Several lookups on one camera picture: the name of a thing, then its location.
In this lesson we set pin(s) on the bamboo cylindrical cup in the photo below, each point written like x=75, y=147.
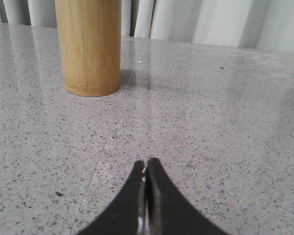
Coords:
x=89, y=34

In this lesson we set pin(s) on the white pleated curtain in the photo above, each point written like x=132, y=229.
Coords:
x=258, y=24

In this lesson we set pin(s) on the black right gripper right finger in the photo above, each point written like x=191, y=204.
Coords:
x=169, y=211

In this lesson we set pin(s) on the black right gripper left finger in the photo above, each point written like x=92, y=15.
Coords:
x=126, y=214

